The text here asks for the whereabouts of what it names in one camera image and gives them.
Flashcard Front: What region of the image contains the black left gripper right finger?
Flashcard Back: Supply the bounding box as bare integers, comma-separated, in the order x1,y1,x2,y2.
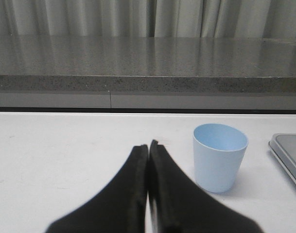
148,140,262,233

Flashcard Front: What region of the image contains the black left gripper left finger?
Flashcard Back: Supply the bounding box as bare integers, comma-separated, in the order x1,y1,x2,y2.
47,145,148,233

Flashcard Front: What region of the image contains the light blue plastic cup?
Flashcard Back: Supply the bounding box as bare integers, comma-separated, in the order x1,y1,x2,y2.
193,123,248,193

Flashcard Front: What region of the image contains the silver electronic kitchen scale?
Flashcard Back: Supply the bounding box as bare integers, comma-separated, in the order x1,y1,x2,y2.
268,133,296,186

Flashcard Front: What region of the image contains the grey stone counter ledge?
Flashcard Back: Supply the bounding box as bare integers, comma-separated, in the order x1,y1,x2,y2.
0,35,296,114

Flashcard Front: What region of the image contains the white pleated curtain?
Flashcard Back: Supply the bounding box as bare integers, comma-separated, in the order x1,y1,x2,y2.
0,0,296,38

